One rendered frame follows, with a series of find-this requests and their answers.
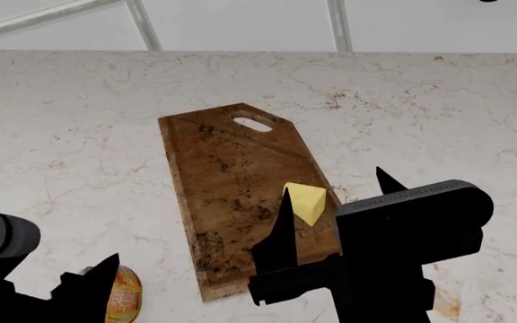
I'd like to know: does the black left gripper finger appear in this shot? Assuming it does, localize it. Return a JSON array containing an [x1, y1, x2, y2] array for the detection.
[[77, 252, 121, 323]]

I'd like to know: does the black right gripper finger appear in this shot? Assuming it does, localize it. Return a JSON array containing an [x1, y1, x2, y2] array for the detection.
[[250, 186, 299, 273], [375, 165, 410, 196]]

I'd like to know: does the brown wooden cutting board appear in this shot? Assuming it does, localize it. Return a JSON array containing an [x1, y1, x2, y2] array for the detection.
[[157, 102, 344, 303]]

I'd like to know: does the round crusty bread roll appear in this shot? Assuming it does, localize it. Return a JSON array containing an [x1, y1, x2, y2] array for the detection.
[[81, 265, 144, 323]]

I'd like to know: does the yellow cheese wedge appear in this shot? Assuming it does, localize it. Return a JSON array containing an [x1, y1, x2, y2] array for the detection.
[[282, 181, 328, 227]]

